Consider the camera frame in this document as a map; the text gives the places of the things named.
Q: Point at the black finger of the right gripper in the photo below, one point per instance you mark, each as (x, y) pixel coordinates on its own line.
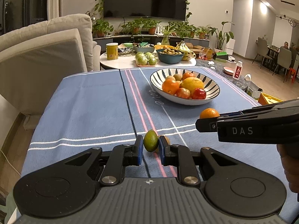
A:
(208, 124)

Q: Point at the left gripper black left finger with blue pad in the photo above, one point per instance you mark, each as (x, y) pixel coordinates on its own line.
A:
(118, 159)

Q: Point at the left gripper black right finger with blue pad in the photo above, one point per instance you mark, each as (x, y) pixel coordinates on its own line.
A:
(183, 159)

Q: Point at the small green lime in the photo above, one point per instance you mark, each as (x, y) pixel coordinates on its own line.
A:
(150, 141)

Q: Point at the red apple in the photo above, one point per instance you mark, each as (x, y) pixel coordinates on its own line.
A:
(198, 94)

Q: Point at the large yellow orange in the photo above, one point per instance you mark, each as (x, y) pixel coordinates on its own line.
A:
(192, 83)

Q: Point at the brown kiwi fruit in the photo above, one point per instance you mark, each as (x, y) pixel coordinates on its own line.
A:
(178, 77)

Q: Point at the brown kiwi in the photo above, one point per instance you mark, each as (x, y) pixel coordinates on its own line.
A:
(170, 78)

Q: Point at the person's right hand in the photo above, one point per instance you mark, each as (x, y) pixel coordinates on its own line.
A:
(290, 166)

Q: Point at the orange plastic box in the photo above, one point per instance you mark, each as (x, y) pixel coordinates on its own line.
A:
(265, 99)

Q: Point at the striped white ceramic bowl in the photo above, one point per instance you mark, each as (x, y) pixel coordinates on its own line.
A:
(183, 96)

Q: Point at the blue striped tablecloth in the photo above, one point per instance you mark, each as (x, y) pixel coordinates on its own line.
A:
(91, 113)

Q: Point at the white bottle red label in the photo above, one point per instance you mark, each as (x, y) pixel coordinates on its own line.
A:
(238, 69)

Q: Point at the grey dining chair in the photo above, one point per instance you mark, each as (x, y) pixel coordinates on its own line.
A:
(284, 60)

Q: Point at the bunch of bananas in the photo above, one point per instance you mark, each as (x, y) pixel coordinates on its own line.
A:
(187, 53)

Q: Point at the dark teal fruit bowl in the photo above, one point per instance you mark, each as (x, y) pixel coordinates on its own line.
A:
(170, 56)

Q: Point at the seated person in background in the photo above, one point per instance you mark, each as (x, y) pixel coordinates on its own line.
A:
(286, 45)

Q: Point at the large leafy floor plant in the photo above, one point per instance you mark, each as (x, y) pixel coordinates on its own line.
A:
(221, 35)

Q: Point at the tray of green apples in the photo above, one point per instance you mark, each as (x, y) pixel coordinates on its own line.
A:
(147, 59)

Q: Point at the yellow canister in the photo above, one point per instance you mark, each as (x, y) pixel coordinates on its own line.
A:
(112, 51)

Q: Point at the beige sofa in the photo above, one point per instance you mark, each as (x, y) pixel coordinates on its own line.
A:
(35, 59)

